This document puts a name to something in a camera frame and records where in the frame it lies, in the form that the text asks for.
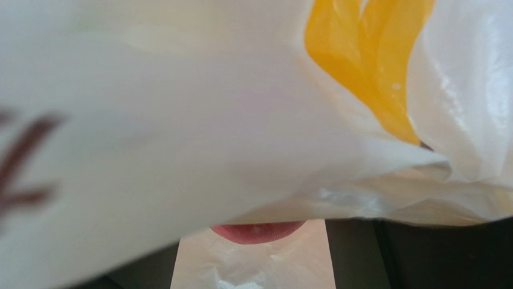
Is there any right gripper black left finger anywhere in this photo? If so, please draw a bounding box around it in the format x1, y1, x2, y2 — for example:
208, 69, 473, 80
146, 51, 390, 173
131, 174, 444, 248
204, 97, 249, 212
74, 242, 179, 289

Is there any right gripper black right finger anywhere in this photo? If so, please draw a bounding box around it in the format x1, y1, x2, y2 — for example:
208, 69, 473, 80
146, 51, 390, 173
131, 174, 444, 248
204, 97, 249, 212
325, 219, 512, 288

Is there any banana print plastic bag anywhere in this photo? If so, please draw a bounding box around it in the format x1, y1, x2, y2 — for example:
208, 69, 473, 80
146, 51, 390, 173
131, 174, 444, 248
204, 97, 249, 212
1, 1, 512, 288

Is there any red apple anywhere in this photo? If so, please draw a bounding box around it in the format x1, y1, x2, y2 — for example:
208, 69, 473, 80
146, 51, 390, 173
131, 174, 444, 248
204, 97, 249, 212
211, 221, 306, 245

